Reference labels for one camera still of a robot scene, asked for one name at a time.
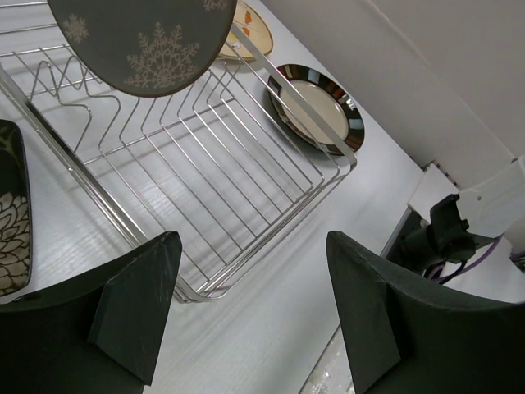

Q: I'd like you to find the black floral square plate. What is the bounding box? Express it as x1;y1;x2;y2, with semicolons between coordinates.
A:
1;119;33;296

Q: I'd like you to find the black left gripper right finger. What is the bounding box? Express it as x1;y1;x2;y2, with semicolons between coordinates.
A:
326;231;524;393

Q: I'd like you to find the cream plate black glossy rim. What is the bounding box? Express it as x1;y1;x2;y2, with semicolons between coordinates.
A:
267;64;365;156

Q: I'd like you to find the beige leaf pattern plate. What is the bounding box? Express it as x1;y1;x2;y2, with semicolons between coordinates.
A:
217;1;274;62

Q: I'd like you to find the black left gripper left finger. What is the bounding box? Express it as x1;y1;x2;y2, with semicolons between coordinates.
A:
1;231;182;393

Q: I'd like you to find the steel wire dish rack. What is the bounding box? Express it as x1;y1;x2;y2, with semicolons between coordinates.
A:
1;1;357;303

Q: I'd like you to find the grey reindeer round plate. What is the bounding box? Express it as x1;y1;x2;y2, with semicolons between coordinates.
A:
48;0;237;98

